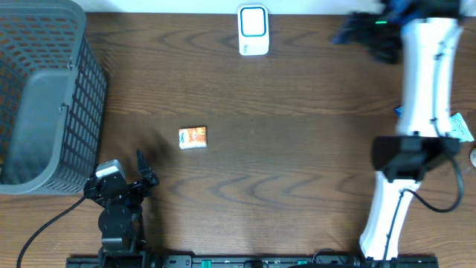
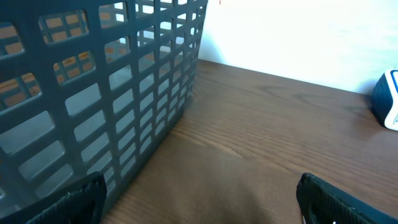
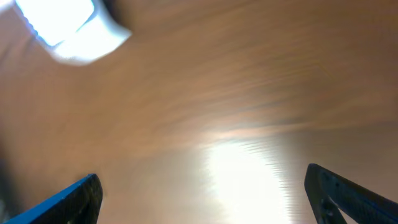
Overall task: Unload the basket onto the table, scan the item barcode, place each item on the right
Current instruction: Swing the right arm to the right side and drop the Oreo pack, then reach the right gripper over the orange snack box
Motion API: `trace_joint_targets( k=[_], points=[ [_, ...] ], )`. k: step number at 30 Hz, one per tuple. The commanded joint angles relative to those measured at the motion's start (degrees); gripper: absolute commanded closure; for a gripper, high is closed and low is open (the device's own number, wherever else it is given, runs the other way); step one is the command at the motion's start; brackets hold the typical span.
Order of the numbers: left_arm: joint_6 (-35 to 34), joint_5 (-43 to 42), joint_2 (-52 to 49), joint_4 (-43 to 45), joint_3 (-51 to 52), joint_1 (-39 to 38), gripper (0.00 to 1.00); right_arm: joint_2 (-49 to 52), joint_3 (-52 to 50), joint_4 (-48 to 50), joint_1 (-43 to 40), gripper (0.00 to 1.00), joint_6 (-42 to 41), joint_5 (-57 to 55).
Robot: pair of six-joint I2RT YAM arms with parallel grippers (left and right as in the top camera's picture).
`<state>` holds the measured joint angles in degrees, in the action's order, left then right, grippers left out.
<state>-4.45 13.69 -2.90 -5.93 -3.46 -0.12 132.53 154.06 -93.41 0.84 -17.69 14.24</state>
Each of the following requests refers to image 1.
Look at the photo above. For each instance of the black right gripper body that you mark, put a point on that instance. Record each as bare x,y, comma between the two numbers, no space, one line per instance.
384,36

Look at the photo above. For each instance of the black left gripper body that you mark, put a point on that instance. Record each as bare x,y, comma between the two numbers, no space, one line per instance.
136,191

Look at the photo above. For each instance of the orange snack box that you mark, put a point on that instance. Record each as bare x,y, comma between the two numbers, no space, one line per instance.
192,137

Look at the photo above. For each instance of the blue Oreo cookie pack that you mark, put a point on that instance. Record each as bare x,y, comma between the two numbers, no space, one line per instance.
398,111

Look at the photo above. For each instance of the light teal snack packet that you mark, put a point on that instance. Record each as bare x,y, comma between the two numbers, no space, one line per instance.
459,129

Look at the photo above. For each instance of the green lid jar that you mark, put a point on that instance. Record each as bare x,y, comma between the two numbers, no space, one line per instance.
472,157

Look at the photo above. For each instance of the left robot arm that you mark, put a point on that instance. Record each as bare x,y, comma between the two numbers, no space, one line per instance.
121,221

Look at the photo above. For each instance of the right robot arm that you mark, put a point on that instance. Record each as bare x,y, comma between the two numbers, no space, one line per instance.
424,35

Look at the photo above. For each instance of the white barcode scanner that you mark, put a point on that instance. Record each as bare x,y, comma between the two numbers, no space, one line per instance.
253,30

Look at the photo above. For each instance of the grey plastic mesh basket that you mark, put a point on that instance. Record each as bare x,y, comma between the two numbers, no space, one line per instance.
53,98

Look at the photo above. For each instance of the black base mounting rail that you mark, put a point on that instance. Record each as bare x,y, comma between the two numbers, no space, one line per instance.
186,261

